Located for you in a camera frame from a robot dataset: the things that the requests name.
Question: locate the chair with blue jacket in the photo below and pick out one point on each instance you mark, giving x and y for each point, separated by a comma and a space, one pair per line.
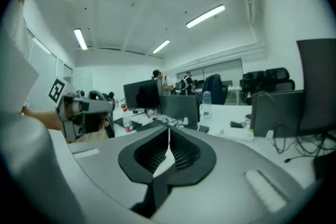
214, 89

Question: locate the person's left forearm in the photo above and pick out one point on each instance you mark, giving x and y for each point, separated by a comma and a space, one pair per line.
43, 118

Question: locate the small black box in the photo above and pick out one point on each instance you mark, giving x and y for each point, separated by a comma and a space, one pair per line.
236, 124

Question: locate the person's white shirt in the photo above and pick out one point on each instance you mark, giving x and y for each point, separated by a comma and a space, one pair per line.
18, 23

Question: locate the dark grey monitor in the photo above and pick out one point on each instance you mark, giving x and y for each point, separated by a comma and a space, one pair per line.
275, 112

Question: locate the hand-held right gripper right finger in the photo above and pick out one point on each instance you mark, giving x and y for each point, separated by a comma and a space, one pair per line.
225, 191

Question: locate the black mesh office chair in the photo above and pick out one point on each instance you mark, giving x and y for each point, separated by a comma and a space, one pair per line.
267, 81

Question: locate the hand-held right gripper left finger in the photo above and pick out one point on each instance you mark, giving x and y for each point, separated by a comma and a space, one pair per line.
105, 160

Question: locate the red label plastic bottle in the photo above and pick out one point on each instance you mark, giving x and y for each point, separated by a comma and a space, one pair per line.
127, 122

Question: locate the clear water bottle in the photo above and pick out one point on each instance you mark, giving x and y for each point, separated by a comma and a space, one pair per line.
206, 105

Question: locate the tan desk mat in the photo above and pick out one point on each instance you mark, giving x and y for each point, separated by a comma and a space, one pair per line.
90, 136

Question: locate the person's left hand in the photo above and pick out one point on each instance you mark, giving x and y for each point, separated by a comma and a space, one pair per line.
105, 122

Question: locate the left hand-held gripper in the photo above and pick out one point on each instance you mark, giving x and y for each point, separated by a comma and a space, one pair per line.
93, 106

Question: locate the large black monitor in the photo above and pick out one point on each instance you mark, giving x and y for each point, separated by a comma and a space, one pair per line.
319, 81

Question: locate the small black monitor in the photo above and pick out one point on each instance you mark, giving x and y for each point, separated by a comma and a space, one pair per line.
131, 95

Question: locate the window with grey blind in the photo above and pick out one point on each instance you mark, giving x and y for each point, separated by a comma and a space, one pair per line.
215, 69

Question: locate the long ceiling light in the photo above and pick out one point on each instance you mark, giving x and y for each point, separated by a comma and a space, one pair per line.
161, 46
81, 39
206, 16

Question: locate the grey desk partition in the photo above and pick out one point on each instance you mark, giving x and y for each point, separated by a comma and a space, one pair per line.
181, 110

